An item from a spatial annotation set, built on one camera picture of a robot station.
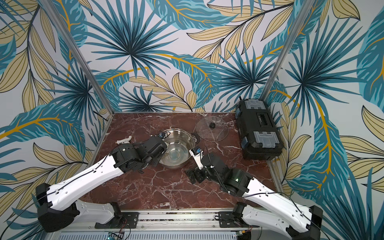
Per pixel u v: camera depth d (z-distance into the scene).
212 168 0.49
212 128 1.09
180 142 0.93
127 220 0.72
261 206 0.47
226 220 0.72
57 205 0.38
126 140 1.00
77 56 0.84
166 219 0.75
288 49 0.82
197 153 0.59
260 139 0.84
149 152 0.50
